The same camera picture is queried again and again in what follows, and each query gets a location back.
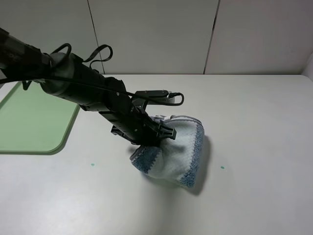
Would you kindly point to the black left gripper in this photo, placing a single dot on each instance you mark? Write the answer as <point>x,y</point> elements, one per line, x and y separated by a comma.
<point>136,127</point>

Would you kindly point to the blue white striped towel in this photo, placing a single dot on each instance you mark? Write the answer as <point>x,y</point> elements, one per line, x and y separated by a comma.
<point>178,160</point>

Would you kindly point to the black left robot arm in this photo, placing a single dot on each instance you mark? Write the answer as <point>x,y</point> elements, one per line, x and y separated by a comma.
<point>66,76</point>

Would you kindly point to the green plastic tray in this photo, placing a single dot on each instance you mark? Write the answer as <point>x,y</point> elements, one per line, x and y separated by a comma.
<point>33,122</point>

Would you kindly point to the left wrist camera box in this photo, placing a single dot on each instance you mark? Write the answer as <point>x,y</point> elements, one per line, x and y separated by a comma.
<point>159,95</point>

